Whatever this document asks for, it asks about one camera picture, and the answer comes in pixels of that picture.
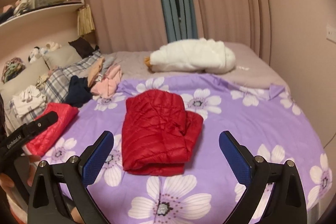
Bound red quilted down jacket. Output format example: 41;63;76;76
121;89;203;177

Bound person's left hand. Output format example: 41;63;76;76
1;155;41;191

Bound folded light red jacket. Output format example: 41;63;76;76
26;103;79;156

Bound purple floral duvet cover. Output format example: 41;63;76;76
44;74;333;223

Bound white crumpled garment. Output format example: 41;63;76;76
12;85;47;118

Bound dark navy garment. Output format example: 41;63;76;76
65;76;92;108

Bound pink garment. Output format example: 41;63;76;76
91;65;122;99

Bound plaid grey pillow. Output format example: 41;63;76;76
3;51;102;134

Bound beige pillow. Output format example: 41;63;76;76
1;46;82;103

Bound tan folded garment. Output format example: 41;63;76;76
87;57;105;87

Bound grey bed sheet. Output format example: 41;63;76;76
102;39;289;89

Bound small plush toys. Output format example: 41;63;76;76
28;42;62;64

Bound yellow curtain tassel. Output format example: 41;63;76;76
77;5;95;36

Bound white wall switch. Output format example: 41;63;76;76
326;24;336;43

